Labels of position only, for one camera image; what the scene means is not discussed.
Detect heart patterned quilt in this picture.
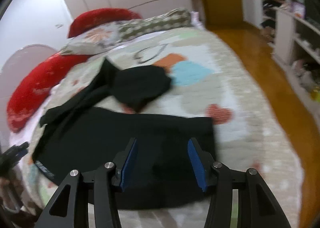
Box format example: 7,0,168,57
29,28,303,227

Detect floral grey pillow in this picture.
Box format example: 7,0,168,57
60,21,125,55

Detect olive cloud-pattern bolster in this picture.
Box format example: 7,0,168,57
119,8,191,41

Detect long red pillow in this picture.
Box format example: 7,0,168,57
6,53,90,133

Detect round pink headboard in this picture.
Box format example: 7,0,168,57
0,43,60,101

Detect pink bed sheet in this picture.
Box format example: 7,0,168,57
9,84,60,146

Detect white cluttered shelf unit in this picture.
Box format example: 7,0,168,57
261,0,319,102

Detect black pants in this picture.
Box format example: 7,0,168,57
32,59,216,210

